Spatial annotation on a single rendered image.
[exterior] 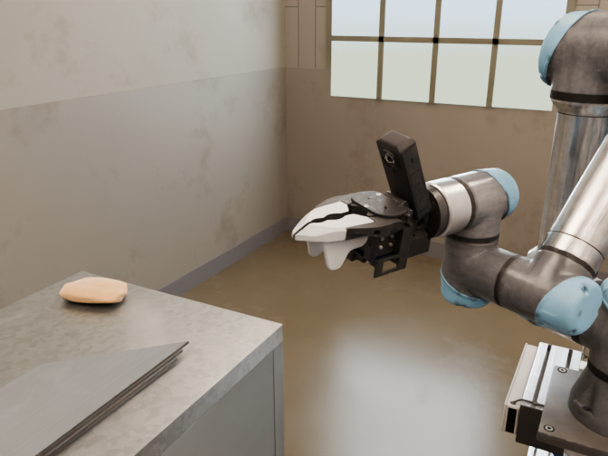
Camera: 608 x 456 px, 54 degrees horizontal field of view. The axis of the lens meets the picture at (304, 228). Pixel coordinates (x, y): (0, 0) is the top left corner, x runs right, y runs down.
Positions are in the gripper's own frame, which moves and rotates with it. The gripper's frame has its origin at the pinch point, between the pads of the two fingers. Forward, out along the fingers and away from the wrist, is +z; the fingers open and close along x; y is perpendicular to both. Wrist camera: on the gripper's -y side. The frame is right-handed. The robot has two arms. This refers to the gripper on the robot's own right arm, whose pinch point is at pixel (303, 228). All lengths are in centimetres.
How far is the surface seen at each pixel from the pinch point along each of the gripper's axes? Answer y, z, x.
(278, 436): 73, -24, 33
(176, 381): 45, 1, 32
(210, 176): 116, -132, 272
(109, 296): 47, 1, 67
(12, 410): 44, 28, 37
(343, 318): 170, -162, 164
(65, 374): 44, 18, 43
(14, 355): 49, 23, 59
